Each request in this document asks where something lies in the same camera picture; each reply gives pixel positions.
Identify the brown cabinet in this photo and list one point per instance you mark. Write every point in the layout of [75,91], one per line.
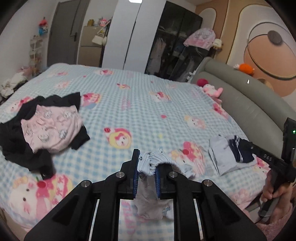
[90,53]

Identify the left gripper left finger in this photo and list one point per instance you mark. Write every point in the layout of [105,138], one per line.
[91,210]

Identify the white wardrobe panels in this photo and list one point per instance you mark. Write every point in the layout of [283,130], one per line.
[131,34]

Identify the folded light blue garment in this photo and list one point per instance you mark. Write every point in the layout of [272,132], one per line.
[227,156]

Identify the black glass wardrobe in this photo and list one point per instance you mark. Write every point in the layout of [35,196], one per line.
[169,57]

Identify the person's right hand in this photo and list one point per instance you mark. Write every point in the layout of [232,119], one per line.
[284,192]

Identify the dark grey door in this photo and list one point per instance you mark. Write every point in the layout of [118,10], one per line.
[65,32]

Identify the red round plush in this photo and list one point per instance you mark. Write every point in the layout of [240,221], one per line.
[202,82]

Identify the navy striped folded garment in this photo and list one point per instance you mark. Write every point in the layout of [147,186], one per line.
[240,148]

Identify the light blue cartoon pajama pants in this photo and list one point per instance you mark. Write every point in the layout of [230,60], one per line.
[147,201]

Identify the pink plush toy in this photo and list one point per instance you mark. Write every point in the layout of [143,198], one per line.
[212,92]

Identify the grey padded headboard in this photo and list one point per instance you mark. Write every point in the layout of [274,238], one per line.
[259,112]

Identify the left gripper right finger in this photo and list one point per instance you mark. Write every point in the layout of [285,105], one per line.
[202,211]

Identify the blue checkered cartoon blanket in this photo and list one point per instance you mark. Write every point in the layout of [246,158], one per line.
[122,111]

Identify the pink garment hanging on wardrobe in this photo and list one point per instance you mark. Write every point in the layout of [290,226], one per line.
[202,38]

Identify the pink cartoon pajama garment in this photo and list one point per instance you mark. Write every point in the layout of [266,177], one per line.
[52,128]

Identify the orange carrot plush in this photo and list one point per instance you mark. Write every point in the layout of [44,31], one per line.
[245,68]

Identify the black garment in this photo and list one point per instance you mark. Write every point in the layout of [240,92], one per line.
[18,151]

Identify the white storage shelf rack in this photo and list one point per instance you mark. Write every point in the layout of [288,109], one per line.
[36,55]

